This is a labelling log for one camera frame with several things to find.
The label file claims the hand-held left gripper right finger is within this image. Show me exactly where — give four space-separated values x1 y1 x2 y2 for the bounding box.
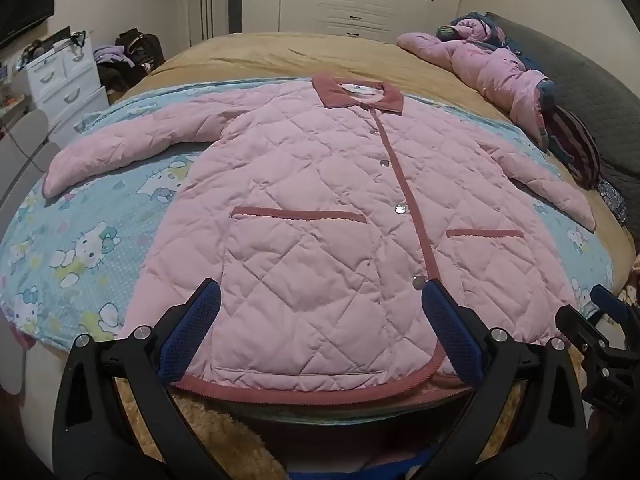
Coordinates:
420 278 589 480

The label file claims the pile of pink clothes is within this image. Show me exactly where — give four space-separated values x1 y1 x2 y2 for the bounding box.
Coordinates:
396 12 556 148

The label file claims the fluffy tan rug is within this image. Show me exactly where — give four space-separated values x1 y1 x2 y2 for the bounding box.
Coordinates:
115 375 281 480

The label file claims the grey quilted headboard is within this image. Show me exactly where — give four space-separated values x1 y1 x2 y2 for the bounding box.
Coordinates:
487 12 640 196

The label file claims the black backpack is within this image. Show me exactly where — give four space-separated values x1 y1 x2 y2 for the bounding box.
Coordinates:
115 28 166 68

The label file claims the purple garment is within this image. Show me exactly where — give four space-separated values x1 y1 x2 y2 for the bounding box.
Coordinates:
94 44 136 68

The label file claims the pile of dark clothes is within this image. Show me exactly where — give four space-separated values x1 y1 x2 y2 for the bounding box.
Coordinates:
97 57 151 103

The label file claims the dark striped pillow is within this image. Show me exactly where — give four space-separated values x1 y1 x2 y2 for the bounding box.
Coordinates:
542 105 603 188

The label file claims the white wardrobe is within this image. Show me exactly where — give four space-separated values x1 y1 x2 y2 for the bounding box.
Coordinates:
241 0 468 41

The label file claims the bed with tan sheet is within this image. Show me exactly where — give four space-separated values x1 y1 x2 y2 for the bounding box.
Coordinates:
107 31 638 311

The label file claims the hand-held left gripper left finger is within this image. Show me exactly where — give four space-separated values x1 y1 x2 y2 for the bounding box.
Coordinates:
52 278 237 480

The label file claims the cartoon printed blue blanket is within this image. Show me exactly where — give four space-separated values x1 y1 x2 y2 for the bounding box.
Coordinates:
0 76 617 418

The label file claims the blue floral cloth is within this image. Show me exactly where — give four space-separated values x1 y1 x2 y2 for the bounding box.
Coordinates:
597 180 628 226

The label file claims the white drawer chest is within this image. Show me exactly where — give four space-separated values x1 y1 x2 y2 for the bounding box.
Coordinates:
25 27 111 146

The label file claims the pink quilted jacket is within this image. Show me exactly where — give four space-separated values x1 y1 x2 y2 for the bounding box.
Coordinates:
42 74 598 407

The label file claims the black television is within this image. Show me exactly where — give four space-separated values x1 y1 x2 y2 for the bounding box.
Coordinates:
0 0 56 48

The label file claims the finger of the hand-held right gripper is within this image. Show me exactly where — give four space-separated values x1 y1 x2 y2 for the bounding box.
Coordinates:
591 285 633 333
555 305 608 357

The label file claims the white door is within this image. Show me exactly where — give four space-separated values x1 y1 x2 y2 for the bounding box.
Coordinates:
187 0 244 46

